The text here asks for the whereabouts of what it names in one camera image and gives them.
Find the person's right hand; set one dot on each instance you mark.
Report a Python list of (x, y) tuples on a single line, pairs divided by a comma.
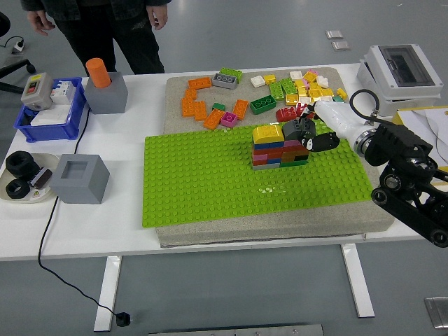
[(40, 22)]

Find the person's left hand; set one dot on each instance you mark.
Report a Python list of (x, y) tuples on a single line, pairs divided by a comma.
[(161, 15)]

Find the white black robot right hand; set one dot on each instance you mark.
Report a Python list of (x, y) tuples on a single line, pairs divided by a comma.
[(336, 117)]

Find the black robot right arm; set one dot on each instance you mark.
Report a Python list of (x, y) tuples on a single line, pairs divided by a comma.
[(402, 147)]

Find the small green toy brick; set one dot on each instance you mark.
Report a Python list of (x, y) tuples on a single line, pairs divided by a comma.
[(338, 99), (218, 106)]

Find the white square toy brick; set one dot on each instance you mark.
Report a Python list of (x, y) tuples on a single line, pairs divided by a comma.
[(304, 99), (295, 75), (326, 98), (258, 81), (322, 81)]

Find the yellow square toy brick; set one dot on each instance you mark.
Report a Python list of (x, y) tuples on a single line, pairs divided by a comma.
[(310, 75), (299, 84), (327, 92), (269, 79), (301, 91), (314, 85), (341, 92), (315, 92), (292, 99)]

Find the red toy brick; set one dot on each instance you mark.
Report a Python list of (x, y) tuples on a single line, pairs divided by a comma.
[(299, 110), (287, 114)]

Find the small pink toy brick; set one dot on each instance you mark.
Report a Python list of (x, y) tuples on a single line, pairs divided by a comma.
[(307, 83)]

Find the pink stacked toy brick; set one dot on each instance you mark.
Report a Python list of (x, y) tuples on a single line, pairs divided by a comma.
[(292, 143)]

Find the lime green toy brick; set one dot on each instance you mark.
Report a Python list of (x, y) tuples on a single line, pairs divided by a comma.
[(276, 90), (287, 85)]

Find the yellow arched toy brick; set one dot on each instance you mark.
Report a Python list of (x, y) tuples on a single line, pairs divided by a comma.
[(267, 133)]

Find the dark green long toy brick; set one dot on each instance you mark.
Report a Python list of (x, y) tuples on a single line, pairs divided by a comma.
[(262, 104)]

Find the orange long toy brick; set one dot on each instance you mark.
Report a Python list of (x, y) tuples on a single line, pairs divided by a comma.
[(199, 82)]

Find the small orange toy brick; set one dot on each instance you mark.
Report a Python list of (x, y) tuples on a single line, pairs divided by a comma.
[(190, 94)]

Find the grey long toy brick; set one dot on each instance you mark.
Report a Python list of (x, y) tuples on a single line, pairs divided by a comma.
[(224, 81)]

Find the pink square toy brick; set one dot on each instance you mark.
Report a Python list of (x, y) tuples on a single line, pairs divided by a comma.
[(229, 119)]

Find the green studded baseplate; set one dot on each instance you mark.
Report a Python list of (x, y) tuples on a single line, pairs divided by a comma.
[(196, 182)]

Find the white power adapter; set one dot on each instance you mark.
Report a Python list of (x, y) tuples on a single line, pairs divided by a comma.
[(17, 47)]

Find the black office chair base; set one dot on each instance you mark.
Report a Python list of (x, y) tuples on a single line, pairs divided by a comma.
[(14, 66)]

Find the person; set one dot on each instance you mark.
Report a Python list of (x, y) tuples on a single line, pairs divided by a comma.
[(105, 35)]

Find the small metal floor plate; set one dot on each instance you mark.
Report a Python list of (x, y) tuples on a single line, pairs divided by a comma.
[(340, 45), (334, 34)]

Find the white circuit breaker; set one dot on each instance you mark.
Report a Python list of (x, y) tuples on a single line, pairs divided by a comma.
[(63, 91)]

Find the orange cylinder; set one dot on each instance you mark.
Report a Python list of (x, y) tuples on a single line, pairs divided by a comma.
[(99, 73)]

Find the yellow white cardboard box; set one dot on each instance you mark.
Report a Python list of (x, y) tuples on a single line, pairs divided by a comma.
[(420, 119)]

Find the grey block with round hole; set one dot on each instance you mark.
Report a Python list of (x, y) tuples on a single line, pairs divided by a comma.
[(108, 99)]

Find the grey-brown foam mat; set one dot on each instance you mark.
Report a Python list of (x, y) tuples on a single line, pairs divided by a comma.
[(315, 224)]

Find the blue plastic bin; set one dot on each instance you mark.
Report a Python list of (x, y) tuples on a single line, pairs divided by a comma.
[(52, 133)]

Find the white plate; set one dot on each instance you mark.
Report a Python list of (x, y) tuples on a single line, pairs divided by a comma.
[(52, 161)]

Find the large black nut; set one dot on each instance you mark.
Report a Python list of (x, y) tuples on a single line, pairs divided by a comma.
[(31, 171)]

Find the dark red cylindrical part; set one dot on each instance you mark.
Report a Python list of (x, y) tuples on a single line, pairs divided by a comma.
[(42, 178)]

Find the white table leg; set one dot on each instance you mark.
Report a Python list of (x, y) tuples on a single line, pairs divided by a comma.
[(358, 280), (106, 294)]

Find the small black nut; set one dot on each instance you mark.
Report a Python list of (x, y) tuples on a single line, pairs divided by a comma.
[(24, 192)]

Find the grey block with square recess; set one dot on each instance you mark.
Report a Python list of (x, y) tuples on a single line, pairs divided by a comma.
[(80, 190)]

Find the metal floor hatch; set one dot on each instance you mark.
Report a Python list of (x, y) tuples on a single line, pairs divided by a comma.
[(437, 311)]

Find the long metal floor plate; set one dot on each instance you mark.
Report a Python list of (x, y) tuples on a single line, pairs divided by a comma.
[(238, 330)]

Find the black plug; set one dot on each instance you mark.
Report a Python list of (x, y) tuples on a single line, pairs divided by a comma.
[(123, 319)]

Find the white electrical enclosure box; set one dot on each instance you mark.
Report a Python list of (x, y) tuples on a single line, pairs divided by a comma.
[(385, 80)]

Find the grey push-button switch box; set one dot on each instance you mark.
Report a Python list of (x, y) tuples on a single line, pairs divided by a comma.
[(36, 92)]

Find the multicolour toy brick wall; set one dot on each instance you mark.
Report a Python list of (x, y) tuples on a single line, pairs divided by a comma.
[(269, 154)]

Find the white switch panel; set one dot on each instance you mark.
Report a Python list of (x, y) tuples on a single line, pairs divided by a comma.
[(52, 115)]

